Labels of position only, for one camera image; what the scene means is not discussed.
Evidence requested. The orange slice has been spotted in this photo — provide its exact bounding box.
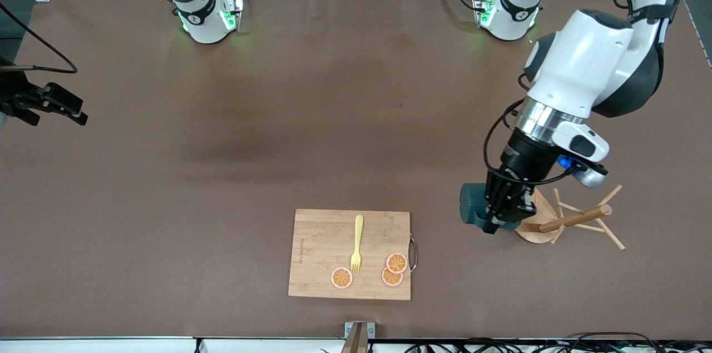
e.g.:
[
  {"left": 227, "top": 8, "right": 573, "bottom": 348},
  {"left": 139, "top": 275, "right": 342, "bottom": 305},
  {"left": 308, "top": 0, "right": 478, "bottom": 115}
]
[
  {"left": 380, "top": 266, "right": 404, "bottom": 287},
  {"left": 385, "top": 252, "right": 409, "bottom": 274},
  {"left": 330, "top": 266, "right": 354, "bottom": 290}
]

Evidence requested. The teal cup yellow inside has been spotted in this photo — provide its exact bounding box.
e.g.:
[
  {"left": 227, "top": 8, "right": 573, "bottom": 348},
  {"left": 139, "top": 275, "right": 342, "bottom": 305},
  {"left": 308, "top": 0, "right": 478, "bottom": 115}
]
[{"left": 459, "top": 183, "right": 522, "bottom": 230}]

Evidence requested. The metal mounting bracket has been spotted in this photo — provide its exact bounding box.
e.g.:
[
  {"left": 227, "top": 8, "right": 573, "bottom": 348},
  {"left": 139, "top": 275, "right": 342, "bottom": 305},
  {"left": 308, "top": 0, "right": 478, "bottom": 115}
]
[{"left": 340, "top": 321, "right": 377, "bottom": 353}]

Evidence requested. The white table edge rail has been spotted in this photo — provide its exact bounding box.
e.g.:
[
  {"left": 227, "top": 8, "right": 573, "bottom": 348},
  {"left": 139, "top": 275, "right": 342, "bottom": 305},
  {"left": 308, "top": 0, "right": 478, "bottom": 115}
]
[{"left": 0, "top": 335, "right": 348, "bottom": 353}]

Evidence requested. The wooden mug tree rack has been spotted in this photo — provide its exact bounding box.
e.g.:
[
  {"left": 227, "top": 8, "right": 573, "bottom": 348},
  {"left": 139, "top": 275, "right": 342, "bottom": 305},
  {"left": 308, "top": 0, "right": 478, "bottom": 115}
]
[{"left": 515, "top": 185, "right": 627, "bottom": 251}]

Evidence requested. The bamboo cutting board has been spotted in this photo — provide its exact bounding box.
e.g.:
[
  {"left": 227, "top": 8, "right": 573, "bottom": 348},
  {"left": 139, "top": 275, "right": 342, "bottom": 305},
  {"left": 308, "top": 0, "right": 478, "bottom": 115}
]
[{"left": 288, "top": 208, "right": 419, "bottom": 301}]

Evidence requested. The yellow fork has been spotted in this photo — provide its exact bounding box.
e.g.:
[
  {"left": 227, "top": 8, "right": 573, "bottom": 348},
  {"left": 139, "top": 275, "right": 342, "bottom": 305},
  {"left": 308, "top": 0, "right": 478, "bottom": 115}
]
[{"left": 350, "top": 215, "right": 365, "bottom": 275}]

